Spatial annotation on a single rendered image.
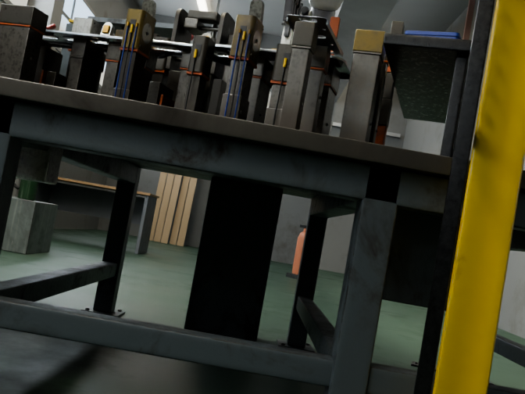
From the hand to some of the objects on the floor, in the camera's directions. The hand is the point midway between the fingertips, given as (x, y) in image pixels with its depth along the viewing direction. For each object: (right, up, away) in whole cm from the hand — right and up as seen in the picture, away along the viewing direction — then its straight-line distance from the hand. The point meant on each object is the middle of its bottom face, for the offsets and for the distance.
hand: (287, 38), depth 202 cm
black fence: (+42, -117, +8) cm, 124 cm away
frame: (-35, -103, +14) cm, 110 cm away
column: (-26, -108, +81) cm, 138 cm away
